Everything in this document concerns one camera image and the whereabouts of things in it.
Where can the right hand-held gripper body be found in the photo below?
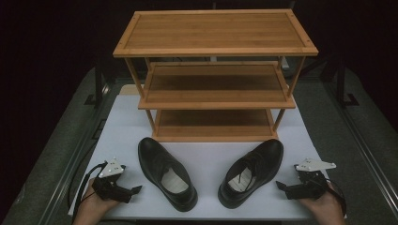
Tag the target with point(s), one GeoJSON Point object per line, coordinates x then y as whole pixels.
{"type": "Point", "coordinates": [308, 187]}

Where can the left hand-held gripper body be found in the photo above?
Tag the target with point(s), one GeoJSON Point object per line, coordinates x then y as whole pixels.
{"type": "Point", "coordinates": [112, 187]}

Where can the black leather shoe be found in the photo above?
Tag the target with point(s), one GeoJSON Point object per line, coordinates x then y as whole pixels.
{"type": "Point", "coordinates": [156, 162]}
{"type": "Point", "coordinates": [263, 159]}

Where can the wooden three-tier shoe rack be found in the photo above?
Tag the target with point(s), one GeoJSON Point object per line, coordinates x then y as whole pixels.
{"type": "Point", "coordinates": [214, 34]}

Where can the person's right hand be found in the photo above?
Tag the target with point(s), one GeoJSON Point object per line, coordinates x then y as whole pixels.
{"type": "Point", "coordinates": [328, 209]}

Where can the person's left hand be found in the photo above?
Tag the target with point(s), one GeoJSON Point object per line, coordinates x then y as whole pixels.
{"type": "Point", "coordinates": [90, 209]}

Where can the white table mat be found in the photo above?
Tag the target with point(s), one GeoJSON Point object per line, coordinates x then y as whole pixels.
{"type": "Point", "coordinates": [206, 159]}

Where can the black metal stand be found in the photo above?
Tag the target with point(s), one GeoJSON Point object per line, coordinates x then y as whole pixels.
{"type": "Point", "coordinates": [342, 84]}
{"type": "Point", "coordinates": [98, 84]}

